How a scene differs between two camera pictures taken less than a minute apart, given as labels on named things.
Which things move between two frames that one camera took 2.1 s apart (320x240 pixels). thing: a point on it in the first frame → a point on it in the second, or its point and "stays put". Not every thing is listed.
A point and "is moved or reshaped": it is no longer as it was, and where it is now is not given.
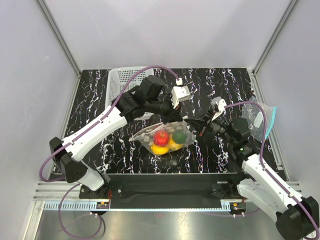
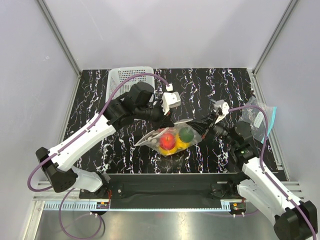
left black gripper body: (166, 111) → (156, 115)
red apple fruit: (161, 138) → (167, 141)
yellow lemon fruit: (159, 150) → (166, 152)
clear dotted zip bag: (164, 138) is moved or reshaped
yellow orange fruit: (173, 146) → (180, 144)
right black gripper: (198, 125) stays put
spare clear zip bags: (254, 113) stays put
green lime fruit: (179, 137) → (186, 134)
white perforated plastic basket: (117, 78) stays put
